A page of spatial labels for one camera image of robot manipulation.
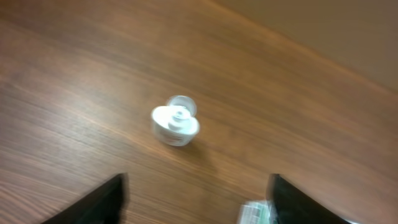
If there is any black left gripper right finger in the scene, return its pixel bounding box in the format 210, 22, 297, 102
266, 174, 350, 224

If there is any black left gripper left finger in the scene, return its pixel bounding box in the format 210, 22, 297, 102
43, 173, 128, 224

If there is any green round-logo box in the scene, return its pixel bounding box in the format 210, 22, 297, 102
237, 200, 278, 224

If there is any white hand sanitizer bottle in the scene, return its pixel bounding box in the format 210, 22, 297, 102
150, 95, 200, 147

